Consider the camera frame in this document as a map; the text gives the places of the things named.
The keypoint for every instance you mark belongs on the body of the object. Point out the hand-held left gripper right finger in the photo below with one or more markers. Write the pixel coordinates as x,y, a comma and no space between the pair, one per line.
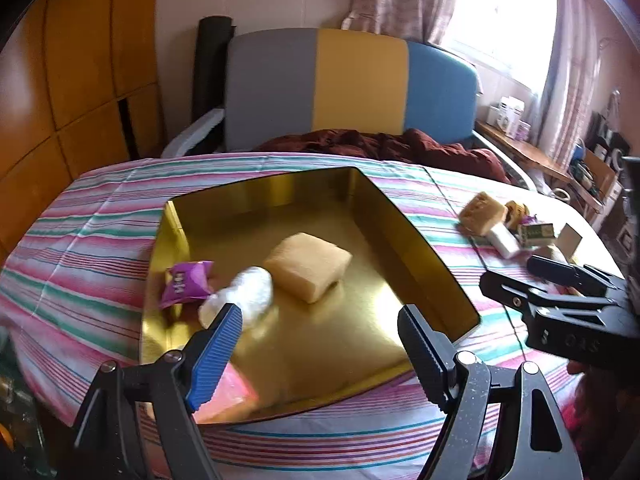
422,350

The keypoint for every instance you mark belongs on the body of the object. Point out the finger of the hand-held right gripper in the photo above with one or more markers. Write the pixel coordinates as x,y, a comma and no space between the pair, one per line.
555,270
510,292

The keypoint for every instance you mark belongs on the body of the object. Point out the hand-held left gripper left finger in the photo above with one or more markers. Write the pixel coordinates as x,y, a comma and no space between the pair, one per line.
220,350

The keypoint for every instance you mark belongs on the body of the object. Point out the white plastic-wrapped roll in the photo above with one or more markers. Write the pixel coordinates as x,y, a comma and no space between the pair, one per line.
250,287

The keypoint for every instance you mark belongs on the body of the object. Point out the yellow sock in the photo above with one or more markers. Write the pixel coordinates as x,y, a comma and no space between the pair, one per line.
515,208

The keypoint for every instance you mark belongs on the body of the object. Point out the gold tin box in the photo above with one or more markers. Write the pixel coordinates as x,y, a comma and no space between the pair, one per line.
310,345

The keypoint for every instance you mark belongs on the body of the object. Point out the cardboard piece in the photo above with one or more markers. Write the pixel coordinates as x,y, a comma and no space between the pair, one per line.
569,242

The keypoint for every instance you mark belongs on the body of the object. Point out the white rolled sock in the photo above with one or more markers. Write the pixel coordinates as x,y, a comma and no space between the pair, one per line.
502,240

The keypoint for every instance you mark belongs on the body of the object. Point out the small purple packet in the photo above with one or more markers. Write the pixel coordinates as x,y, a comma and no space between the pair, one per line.
529,220

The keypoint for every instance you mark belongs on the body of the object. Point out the purple snack packet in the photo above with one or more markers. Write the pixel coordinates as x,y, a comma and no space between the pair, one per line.
185,282

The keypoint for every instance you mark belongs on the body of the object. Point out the person's dark red clothing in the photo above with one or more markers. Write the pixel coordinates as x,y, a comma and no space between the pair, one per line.
610,425

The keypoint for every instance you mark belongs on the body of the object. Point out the cardboard box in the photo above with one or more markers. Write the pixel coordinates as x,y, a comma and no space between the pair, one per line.
597,172

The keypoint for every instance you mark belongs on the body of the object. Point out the wooden side table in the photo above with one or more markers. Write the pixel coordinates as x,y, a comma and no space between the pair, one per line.
530,152

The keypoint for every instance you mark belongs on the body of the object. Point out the yellow sponge block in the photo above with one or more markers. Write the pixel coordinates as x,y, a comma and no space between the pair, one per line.
307,265

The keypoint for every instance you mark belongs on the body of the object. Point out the purple tissue pack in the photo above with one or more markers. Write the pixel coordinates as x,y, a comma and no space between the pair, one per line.
523,130

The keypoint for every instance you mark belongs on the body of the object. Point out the large white carton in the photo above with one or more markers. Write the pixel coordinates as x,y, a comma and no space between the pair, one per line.
512,115

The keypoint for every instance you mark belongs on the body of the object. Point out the small white carton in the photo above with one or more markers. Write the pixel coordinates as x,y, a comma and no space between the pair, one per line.
494,116

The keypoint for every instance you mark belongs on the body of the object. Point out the maroon blanket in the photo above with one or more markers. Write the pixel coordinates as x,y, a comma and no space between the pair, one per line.
400,147

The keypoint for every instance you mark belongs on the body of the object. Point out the window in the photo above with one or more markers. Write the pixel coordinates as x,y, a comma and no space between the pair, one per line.
500,15

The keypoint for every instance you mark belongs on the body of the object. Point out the grey yellow blue chair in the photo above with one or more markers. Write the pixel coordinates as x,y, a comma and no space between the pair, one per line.
350,80

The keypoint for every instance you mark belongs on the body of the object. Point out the black rolled mat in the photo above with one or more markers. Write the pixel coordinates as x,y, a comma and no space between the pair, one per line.
212,65

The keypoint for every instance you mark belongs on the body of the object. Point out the wooden wardrobe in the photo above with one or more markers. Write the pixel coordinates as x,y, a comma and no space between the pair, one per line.
75,60

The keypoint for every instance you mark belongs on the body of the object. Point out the white bed rail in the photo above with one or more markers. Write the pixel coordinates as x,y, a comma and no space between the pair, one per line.
505,160
195,132

